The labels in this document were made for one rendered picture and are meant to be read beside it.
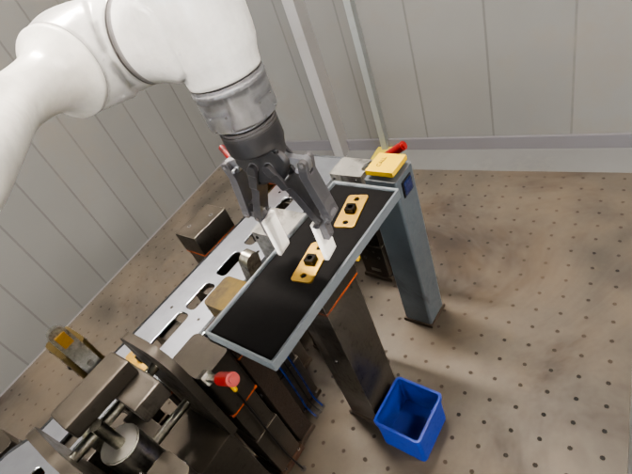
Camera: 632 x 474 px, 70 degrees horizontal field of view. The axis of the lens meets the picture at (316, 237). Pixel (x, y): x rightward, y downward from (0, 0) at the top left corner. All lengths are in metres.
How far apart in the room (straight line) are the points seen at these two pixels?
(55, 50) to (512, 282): 1.05
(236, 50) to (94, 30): 0.15
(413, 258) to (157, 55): 0.65
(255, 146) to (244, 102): 0.06
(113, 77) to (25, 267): 2.37
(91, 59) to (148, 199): 2.71
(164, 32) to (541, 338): 0.94
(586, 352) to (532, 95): 1.86
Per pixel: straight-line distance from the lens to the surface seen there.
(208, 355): 0.79
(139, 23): 0.52
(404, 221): 0.90
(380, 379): 0.97
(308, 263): 0.70
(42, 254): 2.90
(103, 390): 0.71
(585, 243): 1.32
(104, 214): 3.06
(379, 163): 0.88
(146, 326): 1.06
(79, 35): 0.56
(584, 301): 1.20
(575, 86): 2.73
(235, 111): 0.53
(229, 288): 0.87
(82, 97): 0.56
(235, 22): 0.51
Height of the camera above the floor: 1.63
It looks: 38 degrees down
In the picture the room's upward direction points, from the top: 23 degrees counter-clockwise
